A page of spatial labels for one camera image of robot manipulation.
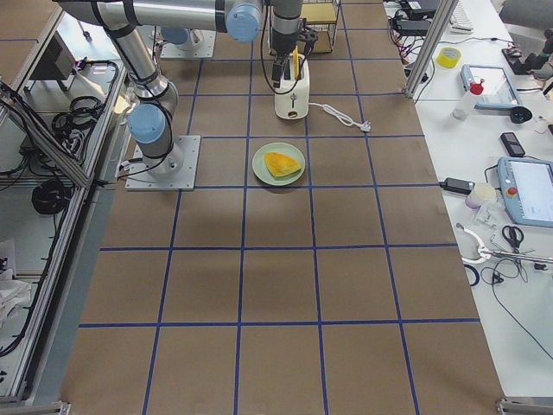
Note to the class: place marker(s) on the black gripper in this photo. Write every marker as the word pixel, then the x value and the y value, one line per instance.
pixel 283 42

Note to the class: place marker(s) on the white toaster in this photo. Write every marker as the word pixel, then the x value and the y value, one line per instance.
pixel 292 99

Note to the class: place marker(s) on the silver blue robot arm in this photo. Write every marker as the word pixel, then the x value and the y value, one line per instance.
pixel 150 123

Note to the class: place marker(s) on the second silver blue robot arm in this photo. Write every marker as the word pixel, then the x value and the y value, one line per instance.
pixel 182 38

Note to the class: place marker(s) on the yellow toast in toaster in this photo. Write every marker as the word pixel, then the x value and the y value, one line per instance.
pixel 295 64

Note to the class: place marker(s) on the yellow toast slice on plate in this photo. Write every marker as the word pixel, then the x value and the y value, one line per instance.
pixel 280 165

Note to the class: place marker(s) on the light green plate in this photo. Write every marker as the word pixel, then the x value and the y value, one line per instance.
pixel 261 172

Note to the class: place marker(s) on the black power brick top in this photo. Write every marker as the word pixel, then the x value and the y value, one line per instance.
pixel 412 28

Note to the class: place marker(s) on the yellow tape roll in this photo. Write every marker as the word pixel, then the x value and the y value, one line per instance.
pixel 448 57

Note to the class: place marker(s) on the white keyboard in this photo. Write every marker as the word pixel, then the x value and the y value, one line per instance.
pixel 459 23

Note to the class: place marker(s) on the white squeeze bottle red cap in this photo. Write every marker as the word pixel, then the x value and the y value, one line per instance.
pixel 469 100

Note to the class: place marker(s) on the upper blue teach pendant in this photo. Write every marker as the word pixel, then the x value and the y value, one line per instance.
pixel 498 91

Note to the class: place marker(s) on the blue teach pendant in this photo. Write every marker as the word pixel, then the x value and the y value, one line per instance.
pixel 498 91
pixel 525 185

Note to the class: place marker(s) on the black power adapter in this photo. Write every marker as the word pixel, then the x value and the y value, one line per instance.
pixel 457 186

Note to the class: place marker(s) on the grey metal box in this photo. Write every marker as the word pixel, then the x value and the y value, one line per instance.
pixel 57 63

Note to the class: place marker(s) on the white cup purple base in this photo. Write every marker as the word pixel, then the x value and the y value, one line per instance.
pixel 481 193

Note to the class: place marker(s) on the black round cap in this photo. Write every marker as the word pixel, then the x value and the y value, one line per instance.
pixel 520 114

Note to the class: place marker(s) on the black remote control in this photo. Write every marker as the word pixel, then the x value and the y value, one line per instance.
pixel 512 145

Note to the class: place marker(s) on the lower blue teach pendant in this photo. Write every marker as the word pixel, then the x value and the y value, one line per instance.
pixel 525 185

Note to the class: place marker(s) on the white curved plastic part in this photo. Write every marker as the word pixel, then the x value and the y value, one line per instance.
pixel 476 252

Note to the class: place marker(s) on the blue tape roll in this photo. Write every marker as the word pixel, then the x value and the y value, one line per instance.
pixel 475 280

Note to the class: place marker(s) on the black scissors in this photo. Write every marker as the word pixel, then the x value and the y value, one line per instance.
pixel 514 236

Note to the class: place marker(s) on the wire rack wooden shelf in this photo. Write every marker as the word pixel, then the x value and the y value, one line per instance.
pixel 322 16

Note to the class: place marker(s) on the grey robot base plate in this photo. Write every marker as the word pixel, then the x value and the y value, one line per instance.
pixel 177 171

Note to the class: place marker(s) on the aluminium frame post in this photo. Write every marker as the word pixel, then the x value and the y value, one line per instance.
pixel 434 35

